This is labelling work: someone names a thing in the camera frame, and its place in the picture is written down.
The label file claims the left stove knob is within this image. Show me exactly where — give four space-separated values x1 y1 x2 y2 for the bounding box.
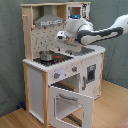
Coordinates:
54 73 60 79

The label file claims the grey toy sink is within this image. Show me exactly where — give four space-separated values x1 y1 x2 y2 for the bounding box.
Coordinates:
65 47 95 56

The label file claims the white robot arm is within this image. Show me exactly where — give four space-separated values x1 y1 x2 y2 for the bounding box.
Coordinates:
56 14 128 46

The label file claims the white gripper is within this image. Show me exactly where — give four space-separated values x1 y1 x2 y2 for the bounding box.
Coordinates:
55 30 76 44

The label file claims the wooden toy kitchen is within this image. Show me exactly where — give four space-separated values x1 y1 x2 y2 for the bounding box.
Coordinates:
22 2 105 128

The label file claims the grey dishwasher panel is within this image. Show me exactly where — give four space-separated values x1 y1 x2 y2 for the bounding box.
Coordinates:
87 64 96 74

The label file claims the toy microwave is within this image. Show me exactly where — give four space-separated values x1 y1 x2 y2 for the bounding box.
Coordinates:
66 3 90 19

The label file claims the right stove knob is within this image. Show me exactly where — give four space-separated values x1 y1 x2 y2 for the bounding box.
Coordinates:
72 66 78 72

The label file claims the black stovetop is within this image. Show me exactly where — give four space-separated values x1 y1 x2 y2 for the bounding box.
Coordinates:
35 53 71 67

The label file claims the stove knob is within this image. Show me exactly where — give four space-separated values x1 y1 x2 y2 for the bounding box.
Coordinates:
54 73 60 79
72 66 78 72

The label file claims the white oven door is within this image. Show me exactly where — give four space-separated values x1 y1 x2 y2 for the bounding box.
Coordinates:
49 86 94 128

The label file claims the small metal pot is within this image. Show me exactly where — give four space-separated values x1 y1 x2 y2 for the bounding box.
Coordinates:
39 50 55 61

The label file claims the grey range hood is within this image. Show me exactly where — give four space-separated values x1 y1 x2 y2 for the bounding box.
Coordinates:
35 5 64 27

